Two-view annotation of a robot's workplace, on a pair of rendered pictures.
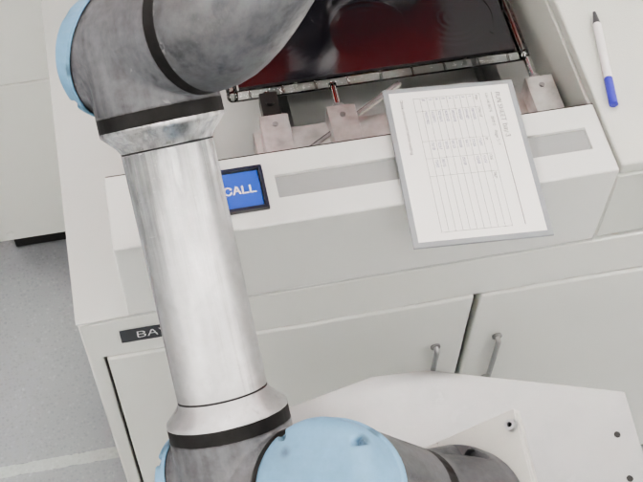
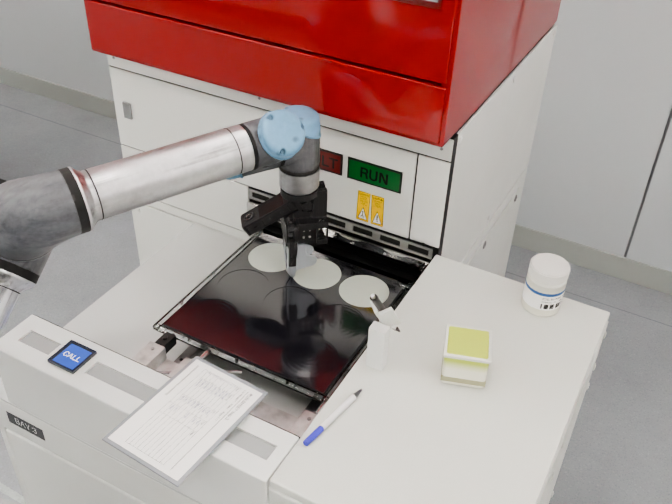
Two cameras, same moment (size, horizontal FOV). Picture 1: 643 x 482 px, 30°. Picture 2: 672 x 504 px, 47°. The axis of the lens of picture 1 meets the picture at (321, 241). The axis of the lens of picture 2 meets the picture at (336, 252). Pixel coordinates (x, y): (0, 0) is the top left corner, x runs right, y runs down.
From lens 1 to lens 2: 0.89 m
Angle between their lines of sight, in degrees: 34
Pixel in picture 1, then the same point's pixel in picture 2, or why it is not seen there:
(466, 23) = (313, 364)
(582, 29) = (344, 394)
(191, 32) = not seen: outside the picture
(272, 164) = (103, 355)
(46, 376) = not seen: hidden behind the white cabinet
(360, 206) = (112, 402)
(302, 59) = (209, 330)
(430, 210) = (135, 426)
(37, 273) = not seen: hidden behind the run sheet
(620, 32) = (364, 410)
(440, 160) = (175, 406)
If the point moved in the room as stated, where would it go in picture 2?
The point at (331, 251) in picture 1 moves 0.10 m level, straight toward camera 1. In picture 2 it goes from (101, 427) to (46, 464)
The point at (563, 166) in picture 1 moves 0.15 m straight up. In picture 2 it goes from (236, 457) to (231, 386)
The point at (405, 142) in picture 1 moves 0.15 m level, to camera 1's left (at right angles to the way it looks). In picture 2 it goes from (171, 386) to (114, 341)
